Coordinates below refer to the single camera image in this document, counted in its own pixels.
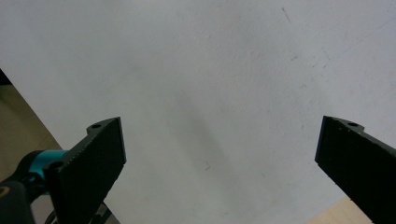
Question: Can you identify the black and teal device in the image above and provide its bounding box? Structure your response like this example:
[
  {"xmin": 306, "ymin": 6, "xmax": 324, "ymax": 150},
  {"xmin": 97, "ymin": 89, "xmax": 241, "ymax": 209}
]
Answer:
[{"xmin": 0, "ymin": 149, "xmax": 68, "ymax": 224}]

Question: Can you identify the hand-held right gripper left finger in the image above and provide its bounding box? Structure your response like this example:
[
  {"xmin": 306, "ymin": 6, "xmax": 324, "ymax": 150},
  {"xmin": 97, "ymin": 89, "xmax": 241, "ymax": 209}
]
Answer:
[{"xmin": 43, "ymin": 117, "xmax": 127, "ymax": 224}]

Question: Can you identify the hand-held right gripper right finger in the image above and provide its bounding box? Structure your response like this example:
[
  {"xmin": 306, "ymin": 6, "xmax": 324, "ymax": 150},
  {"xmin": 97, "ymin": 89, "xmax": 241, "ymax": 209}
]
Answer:
[{"xmin": 314, "ymin": 115, "xmax": 396, "ymax": 224}]

